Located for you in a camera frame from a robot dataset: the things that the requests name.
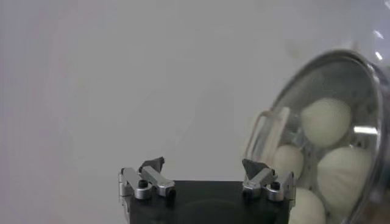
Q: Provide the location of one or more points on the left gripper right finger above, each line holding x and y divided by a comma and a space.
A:
260, 178

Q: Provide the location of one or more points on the white steamed baozi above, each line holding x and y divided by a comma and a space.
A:
306, 208
326, 123
289, 161
344, 179

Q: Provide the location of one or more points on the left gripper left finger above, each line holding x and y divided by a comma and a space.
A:
157, 181

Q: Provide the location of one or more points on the round glass pot lid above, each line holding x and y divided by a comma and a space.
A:
344, 76

